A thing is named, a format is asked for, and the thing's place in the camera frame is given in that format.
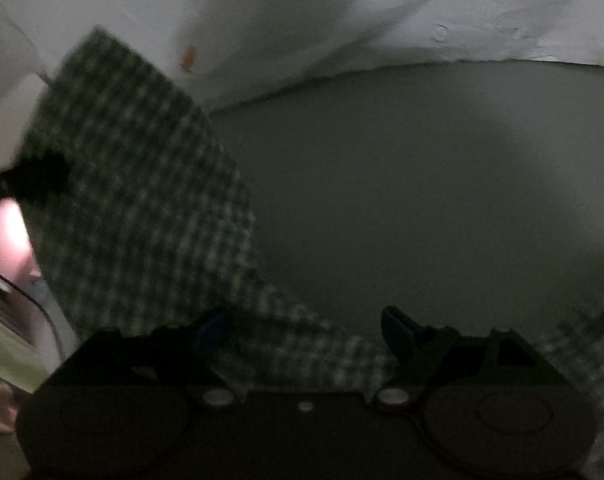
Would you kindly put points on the white printed sheet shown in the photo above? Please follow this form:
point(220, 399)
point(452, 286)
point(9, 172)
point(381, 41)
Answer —
point(332, 10)

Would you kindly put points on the grey bed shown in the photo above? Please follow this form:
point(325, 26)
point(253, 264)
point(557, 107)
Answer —
point(406, 185)

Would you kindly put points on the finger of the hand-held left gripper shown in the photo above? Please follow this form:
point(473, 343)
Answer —
point(37, 176)

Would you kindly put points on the green cloth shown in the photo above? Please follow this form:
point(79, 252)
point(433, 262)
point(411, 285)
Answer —
point(12, 360)

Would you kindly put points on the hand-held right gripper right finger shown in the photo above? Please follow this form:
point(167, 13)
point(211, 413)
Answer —
point(395, 327)

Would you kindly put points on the white board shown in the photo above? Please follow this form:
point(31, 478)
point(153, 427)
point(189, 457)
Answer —
point(12, 110)

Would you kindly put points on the green checked shirt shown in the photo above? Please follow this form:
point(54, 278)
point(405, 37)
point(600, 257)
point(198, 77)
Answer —
point(147, 200)

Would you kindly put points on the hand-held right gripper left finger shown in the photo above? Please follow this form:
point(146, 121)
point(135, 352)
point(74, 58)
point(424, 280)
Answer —
point(213, 327)

